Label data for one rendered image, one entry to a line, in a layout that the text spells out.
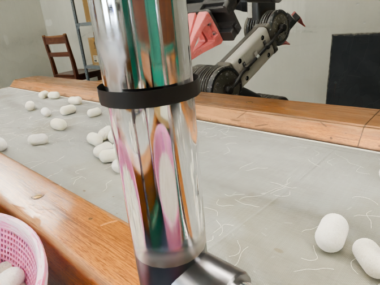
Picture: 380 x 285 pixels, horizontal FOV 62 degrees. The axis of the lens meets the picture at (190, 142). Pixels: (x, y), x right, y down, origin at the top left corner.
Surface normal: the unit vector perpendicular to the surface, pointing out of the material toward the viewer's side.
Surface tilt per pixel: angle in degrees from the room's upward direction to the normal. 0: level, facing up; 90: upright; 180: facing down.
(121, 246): 0
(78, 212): 0
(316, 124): 45
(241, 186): 0
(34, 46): 90
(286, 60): 90
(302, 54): 90
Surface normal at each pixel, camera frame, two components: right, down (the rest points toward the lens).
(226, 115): -0.53, -0.43
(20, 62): 0.76, 0.18
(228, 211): -0.08, -0.93
